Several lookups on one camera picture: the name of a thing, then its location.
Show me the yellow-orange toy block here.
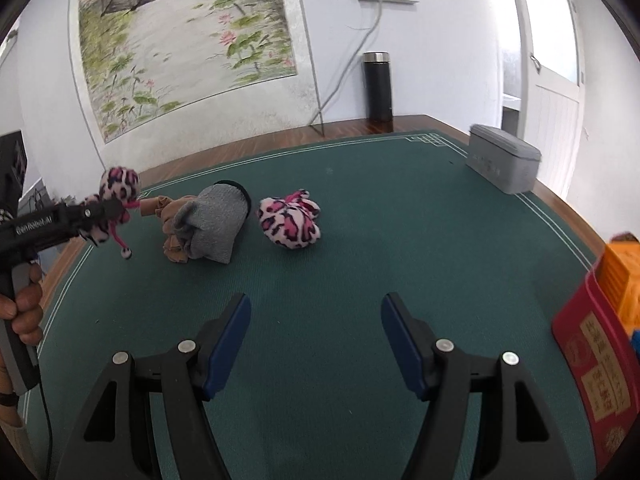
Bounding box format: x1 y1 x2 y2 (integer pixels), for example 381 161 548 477
597 232 640 328

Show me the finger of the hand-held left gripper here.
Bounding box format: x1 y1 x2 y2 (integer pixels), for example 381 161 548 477
80 197 125 228

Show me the black thermos flask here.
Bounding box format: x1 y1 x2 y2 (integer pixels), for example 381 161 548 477
362 51 392 122

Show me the dark equipment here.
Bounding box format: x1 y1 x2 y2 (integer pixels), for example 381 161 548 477
0 130 28 221

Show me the red cardboard box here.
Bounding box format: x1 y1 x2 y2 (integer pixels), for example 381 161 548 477
551 260 640 478

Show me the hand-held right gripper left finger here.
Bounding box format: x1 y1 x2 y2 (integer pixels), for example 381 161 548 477
55 292 252 480

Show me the grey lidded storage box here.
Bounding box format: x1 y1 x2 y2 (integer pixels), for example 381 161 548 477
466 123 543 195

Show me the tan sock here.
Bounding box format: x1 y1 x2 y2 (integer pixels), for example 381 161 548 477
140 195 201 263

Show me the white glazed door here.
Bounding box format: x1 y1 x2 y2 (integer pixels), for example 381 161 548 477
502 0 586 201

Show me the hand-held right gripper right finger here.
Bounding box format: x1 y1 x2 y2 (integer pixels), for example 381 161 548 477
381 292 578 480

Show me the person's left forearm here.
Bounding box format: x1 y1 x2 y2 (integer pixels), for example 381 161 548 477
0 350 23 428

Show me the person's left hand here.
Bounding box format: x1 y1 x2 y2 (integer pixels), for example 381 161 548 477
0 262 46 347

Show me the lotus pond wall painting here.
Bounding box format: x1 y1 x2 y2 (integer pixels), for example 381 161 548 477
70 0 321 148

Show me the green table mat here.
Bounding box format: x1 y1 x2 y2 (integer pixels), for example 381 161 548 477
20 131 608 480

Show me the grey power cable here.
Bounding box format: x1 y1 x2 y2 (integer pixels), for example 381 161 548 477
310 0 385 128

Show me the pink leopard print sock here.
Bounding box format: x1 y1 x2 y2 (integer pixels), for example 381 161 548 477
256 189 322 251
82 166 142 260

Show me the grey rolled sock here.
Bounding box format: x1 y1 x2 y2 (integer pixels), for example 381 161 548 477
172 180 251 265

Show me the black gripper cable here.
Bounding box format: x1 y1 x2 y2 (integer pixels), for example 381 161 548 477
36 385 53 480

